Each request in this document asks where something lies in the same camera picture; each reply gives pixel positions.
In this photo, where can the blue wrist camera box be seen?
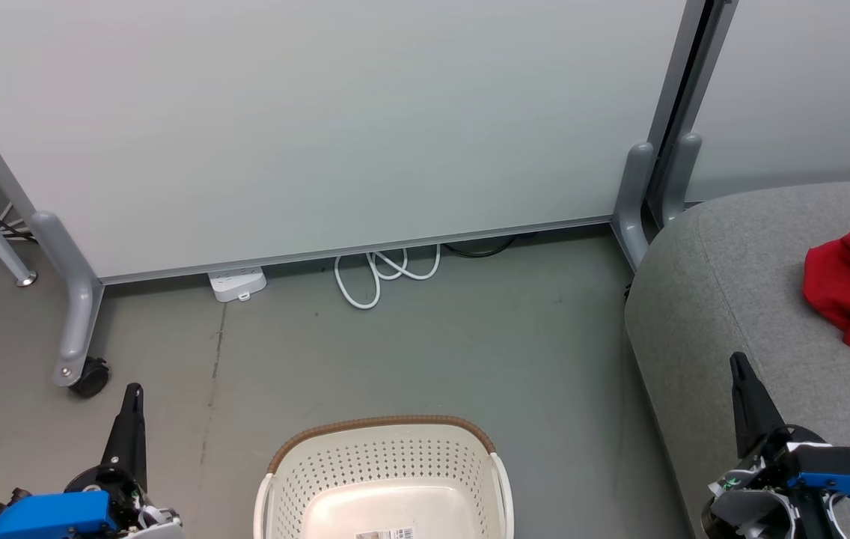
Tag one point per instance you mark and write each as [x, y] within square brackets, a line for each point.
[51, 516]
[844, 468]

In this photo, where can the grey fabric sofa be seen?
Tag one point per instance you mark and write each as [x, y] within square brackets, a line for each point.
[732, 314]

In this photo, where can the black caster wheel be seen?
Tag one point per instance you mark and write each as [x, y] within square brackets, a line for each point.
[92, 378]

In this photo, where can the grey partition foot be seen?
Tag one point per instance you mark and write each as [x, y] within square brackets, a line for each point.
[631, 202]
[681, 176]
[77, 299]

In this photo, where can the white partition panel grey frame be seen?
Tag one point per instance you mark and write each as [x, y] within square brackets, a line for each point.
[806, 90]
[320, 112]

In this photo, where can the white barcode label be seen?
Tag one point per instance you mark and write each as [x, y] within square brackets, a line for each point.
[386, 534]

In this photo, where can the blue left wrist camera box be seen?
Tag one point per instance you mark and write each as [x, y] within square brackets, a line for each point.
[51, 516]

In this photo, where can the white power strip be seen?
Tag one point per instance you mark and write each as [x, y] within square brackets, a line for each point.
[238, 284]

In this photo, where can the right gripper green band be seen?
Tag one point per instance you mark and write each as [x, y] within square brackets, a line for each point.
[747, 513]

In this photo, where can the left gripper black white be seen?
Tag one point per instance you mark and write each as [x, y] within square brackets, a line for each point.
[132, 498]

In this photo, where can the white perforated basket brown rim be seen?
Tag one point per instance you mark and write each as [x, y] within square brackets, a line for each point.
[387, 471]

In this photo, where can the blue right wrist camera box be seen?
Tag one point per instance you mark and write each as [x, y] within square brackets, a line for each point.
[844, 468]

